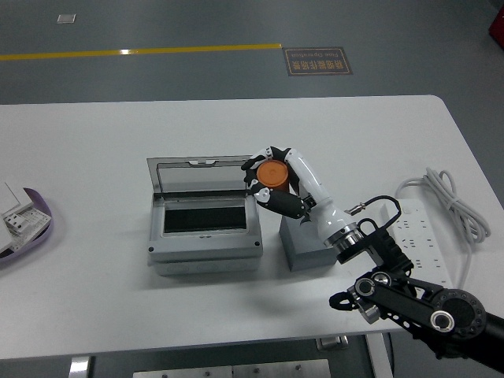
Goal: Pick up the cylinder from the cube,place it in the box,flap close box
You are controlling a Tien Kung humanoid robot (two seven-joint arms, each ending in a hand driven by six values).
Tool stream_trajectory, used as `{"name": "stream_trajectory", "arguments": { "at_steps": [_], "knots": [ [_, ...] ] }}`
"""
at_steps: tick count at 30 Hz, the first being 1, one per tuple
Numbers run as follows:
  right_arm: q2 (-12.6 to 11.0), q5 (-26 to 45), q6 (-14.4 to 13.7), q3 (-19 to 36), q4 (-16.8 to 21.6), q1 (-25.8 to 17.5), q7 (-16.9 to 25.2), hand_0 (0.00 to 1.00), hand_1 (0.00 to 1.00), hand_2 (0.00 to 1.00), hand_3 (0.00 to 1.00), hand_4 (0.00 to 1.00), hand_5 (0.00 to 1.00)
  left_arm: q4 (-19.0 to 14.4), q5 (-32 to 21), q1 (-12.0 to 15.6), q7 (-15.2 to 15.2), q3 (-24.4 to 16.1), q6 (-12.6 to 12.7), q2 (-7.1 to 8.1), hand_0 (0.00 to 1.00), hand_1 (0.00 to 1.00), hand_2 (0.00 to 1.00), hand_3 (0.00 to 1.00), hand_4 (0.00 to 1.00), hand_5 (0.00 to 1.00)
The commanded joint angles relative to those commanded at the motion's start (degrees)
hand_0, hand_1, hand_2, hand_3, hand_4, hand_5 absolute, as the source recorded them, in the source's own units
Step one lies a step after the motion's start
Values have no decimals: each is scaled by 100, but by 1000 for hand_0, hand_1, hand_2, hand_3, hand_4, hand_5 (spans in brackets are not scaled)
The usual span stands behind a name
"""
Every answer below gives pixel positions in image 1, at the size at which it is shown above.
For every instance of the yellow floor tape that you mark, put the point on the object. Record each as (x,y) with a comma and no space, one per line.
(157,50)

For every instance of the red object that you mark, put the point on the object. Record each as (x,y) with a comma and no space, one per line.
(497,25)

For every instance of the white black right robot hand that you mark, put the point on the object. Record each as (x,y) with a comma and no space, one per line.
(315,189)

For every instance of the smoky transparent box lid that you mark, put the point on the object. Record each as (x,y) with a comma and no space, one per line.
(197,177)

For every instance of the purple tray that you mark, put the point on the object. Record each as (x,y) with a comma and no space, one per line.
(39,202)

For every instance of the brown floor sign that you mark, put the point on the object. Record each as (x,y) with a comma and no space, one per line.
(317,61)

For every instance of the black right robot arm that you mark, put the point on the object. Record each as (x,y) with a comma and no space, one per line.
(405,299)

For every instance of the white terminal block part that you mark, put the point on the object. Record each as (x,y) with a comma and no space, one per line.
(27,224)

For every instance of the orange cylinder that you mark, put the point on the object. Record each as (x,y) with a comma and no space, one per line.
(271,173)

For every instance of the grey metal base plate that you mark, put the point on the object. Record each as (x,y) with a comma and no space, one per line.
(236,370)

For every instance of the white power strip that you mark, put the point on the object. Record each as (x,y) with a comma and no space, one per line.
(419,236)

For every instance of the white flat plate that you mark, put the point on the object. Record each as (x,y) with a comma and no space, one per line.
(8,197)

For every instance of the white table leg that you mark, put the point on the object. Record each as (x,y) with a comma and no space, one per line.
(380,354)
(78,368)

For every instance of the metal table bracket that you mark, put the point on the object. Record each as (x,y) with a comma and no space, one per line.
(332,342)

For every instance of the grey plastic junction box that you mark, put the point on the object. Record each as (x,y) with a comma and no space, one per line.
(204,248)

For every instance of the small grey floor plate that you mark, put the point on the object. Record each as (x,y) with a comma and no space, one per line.
(66,18)

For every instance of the grey cube with round hole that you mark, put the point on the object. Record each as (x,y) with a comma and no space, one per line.
(307,252)

